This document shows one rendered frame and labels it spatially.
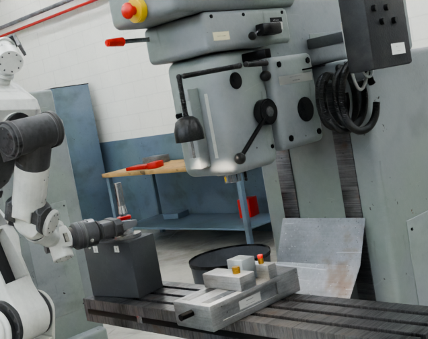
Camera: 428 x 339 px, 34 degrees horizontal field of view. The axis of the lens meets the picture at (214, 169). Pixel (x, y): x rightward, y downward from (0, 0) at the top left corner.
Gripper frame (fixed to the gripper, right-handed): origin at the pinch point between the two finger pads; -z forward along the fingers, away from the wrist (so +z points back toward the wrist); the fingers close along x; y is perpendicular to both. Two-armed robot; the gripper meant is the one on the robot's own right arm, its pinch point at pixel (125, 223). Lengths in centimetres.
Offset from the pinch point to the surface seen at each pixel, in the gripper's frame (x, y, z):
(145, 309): -18.9, 24.0, 5.9
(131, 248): -7.6, 7.0, 2.4
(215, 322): -59, 21, 4
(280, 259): -28, 20, -40
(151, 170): 471, 27, -225
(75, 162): 653, 13, -203
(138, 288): -7.7, 20.1, 2.6
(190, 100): -55, -36, -2
